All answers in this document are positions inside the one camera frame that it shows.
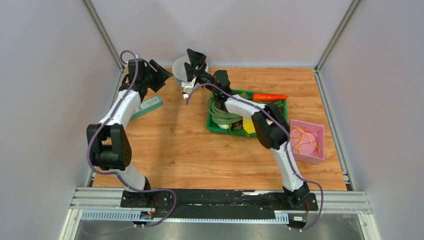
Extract grey filament spool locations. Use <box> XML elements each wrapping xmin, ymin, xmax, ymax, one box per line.
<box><xmin>172</xmin><ymin>53</ymin><xmax>209</xmax><ymax>88</ymax></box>

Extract purple eggplant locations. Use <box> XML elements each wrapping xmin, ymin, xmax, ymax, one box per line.
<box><xmin>231</xmin><ymin>120</ymin><xmax>243</xmax><ymax>130</ymax></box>

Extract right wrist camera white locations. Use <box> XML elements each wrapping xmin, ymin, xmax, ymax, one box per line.
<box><xmin>180</xmin><ymin>80</ymin><xmax>196</xmax><ymax>100</ymax></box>

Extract pink plastic box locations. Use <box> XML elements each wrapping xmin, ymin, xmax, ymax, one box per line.
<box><xmin>290</xmin><ymin>119</ymin><xmax>325</xmax><ymax>165</ymax></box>

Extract green plastic tray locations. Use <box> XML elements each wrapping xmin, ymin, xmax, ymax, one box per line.
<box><xmin>206</xmin><ymin>89</ymin><xmax>287</xmax><ymax>138</ymax></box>

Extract teal small box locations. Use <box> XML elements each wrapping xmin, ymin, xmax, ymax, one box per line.
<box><xmin>130</xmin><ymin>96</ymin><xmax>163</xmax><ymax>121</ymax></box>

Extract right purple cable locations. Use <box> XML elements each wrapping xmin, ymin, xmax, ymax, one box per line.
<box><xmin>185</xmin><ymin>82</ymin><xmax>324</xmax><ymax>231</ymax></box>

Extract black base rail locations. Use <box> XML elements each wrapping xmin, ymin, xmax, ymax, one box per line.
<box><xmin>69</xmin><ymin>187</ymin><xmax>332</xmax><ymax>229</ymax></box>

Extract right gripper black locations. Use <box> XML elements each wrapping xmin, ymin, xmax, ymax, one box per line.
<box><xmin>185</xmin><ymin>48</ymin><xmax>220</xmax><ymax>96</ymax></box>

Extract yellow rubber bands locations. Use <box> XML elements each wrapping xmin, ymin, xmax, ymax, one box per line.
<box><xmin>290</xmin><ymin>126</ymin><xmax>321</xmax><ymax>157</ymax></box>

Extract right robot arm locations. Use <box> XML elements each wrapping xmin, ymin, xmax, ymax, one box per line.
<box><xmin>183</xmin><ymin>48</ymin><xmax>310</xmax><ymax>210</ymax></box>

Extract yellow napa cabbage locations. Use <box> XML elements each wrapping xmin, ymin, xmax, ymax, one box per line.
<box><xmin>242</xmin><ymin>118</ymin><xmax>256</xmax><ymax>135</ymax></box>

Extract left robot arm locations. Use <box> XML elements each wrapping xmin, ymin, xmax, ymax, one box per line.
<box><xmin>86</xmin><ymin>58</ymin><xmax>173</xmax><ymax>208</ymax></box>

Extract orange carrot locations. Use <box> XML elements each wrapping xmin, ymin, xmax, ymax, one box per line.
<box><xmin>251</xmin><ymin>93</ymin><xmax>289</xmax><ymax>102</ymax></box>

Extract green long beans bundle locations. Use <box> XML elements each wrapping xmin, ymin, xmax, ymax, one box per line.
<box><xmin>208</xmin><ymin>96</ymin><xmax>243</xmax><ymax>125</ymax></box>

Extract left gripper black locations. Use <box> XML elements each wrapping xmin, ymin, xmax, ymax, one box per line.
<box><xmin>141</xmin><ymin>60</ymin><xmax>173</xmax><ymax>93</ymax></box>

